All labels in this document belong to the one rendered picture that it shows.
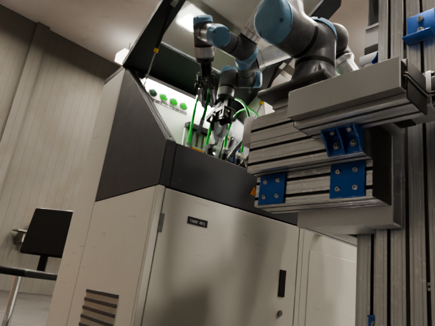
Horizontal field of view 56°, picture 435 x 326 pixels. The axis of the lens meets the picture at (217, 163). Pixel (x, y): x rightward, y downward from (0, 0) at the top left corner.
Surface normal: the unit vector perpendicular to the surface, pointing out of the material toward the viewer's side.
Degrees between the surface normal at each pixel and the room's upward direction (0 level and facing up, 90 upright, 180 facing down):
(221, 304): 90
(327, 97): 90
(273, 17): 97
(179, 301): 90
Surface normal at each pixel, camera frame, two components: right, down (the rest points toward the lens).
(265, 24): -0.78, -0.18
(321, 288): 0.60, -0.18
